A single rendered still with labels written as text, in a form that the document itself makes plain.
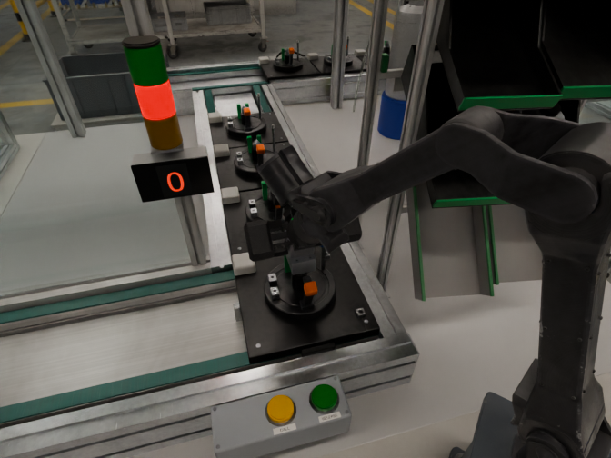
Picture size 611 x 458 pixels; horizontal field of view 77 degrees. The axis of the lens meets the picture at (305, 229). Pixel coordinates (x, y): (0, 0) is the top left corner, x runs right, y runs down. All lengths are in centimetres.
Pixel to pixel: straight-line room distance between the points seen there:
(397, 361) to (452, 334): 21
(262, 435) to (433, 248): 44
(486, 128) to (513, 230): 55
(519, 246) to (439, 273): 18
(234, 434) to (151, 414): 13
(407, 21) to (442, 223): 82
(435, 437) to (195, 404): 41
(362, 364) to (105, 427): 41
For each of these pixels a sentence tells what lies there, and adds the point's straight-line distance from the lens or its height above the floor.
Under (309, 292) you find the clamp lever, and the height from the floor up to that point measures 107.
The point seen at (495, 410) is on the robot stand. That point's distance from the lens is 60.
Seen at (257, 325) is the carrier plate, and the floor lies 97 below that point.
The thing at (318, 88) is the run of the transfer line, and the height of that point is 92.
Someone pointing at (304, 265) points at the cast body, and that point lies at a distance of 68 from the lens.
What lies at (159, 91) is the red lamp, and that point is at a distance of 62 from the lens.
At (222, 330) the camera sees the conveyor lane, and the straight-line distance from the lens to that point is 80.
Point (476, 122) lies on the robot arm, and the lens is 33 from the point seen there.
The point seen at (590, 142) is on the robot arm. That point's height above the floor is 144.
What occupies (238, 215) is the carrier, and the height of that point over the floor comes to 97.
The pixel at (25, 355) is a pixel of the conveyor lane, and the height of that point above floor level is 92.
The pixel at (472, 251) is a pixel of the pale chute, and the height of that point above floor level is 105.
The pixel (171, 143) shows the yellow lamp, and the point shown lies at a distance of 65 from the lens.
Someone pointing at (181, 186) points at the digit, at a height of 119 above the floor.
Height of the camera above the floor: 156
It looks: 40 degrees down
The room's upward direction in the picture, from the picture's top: straight up
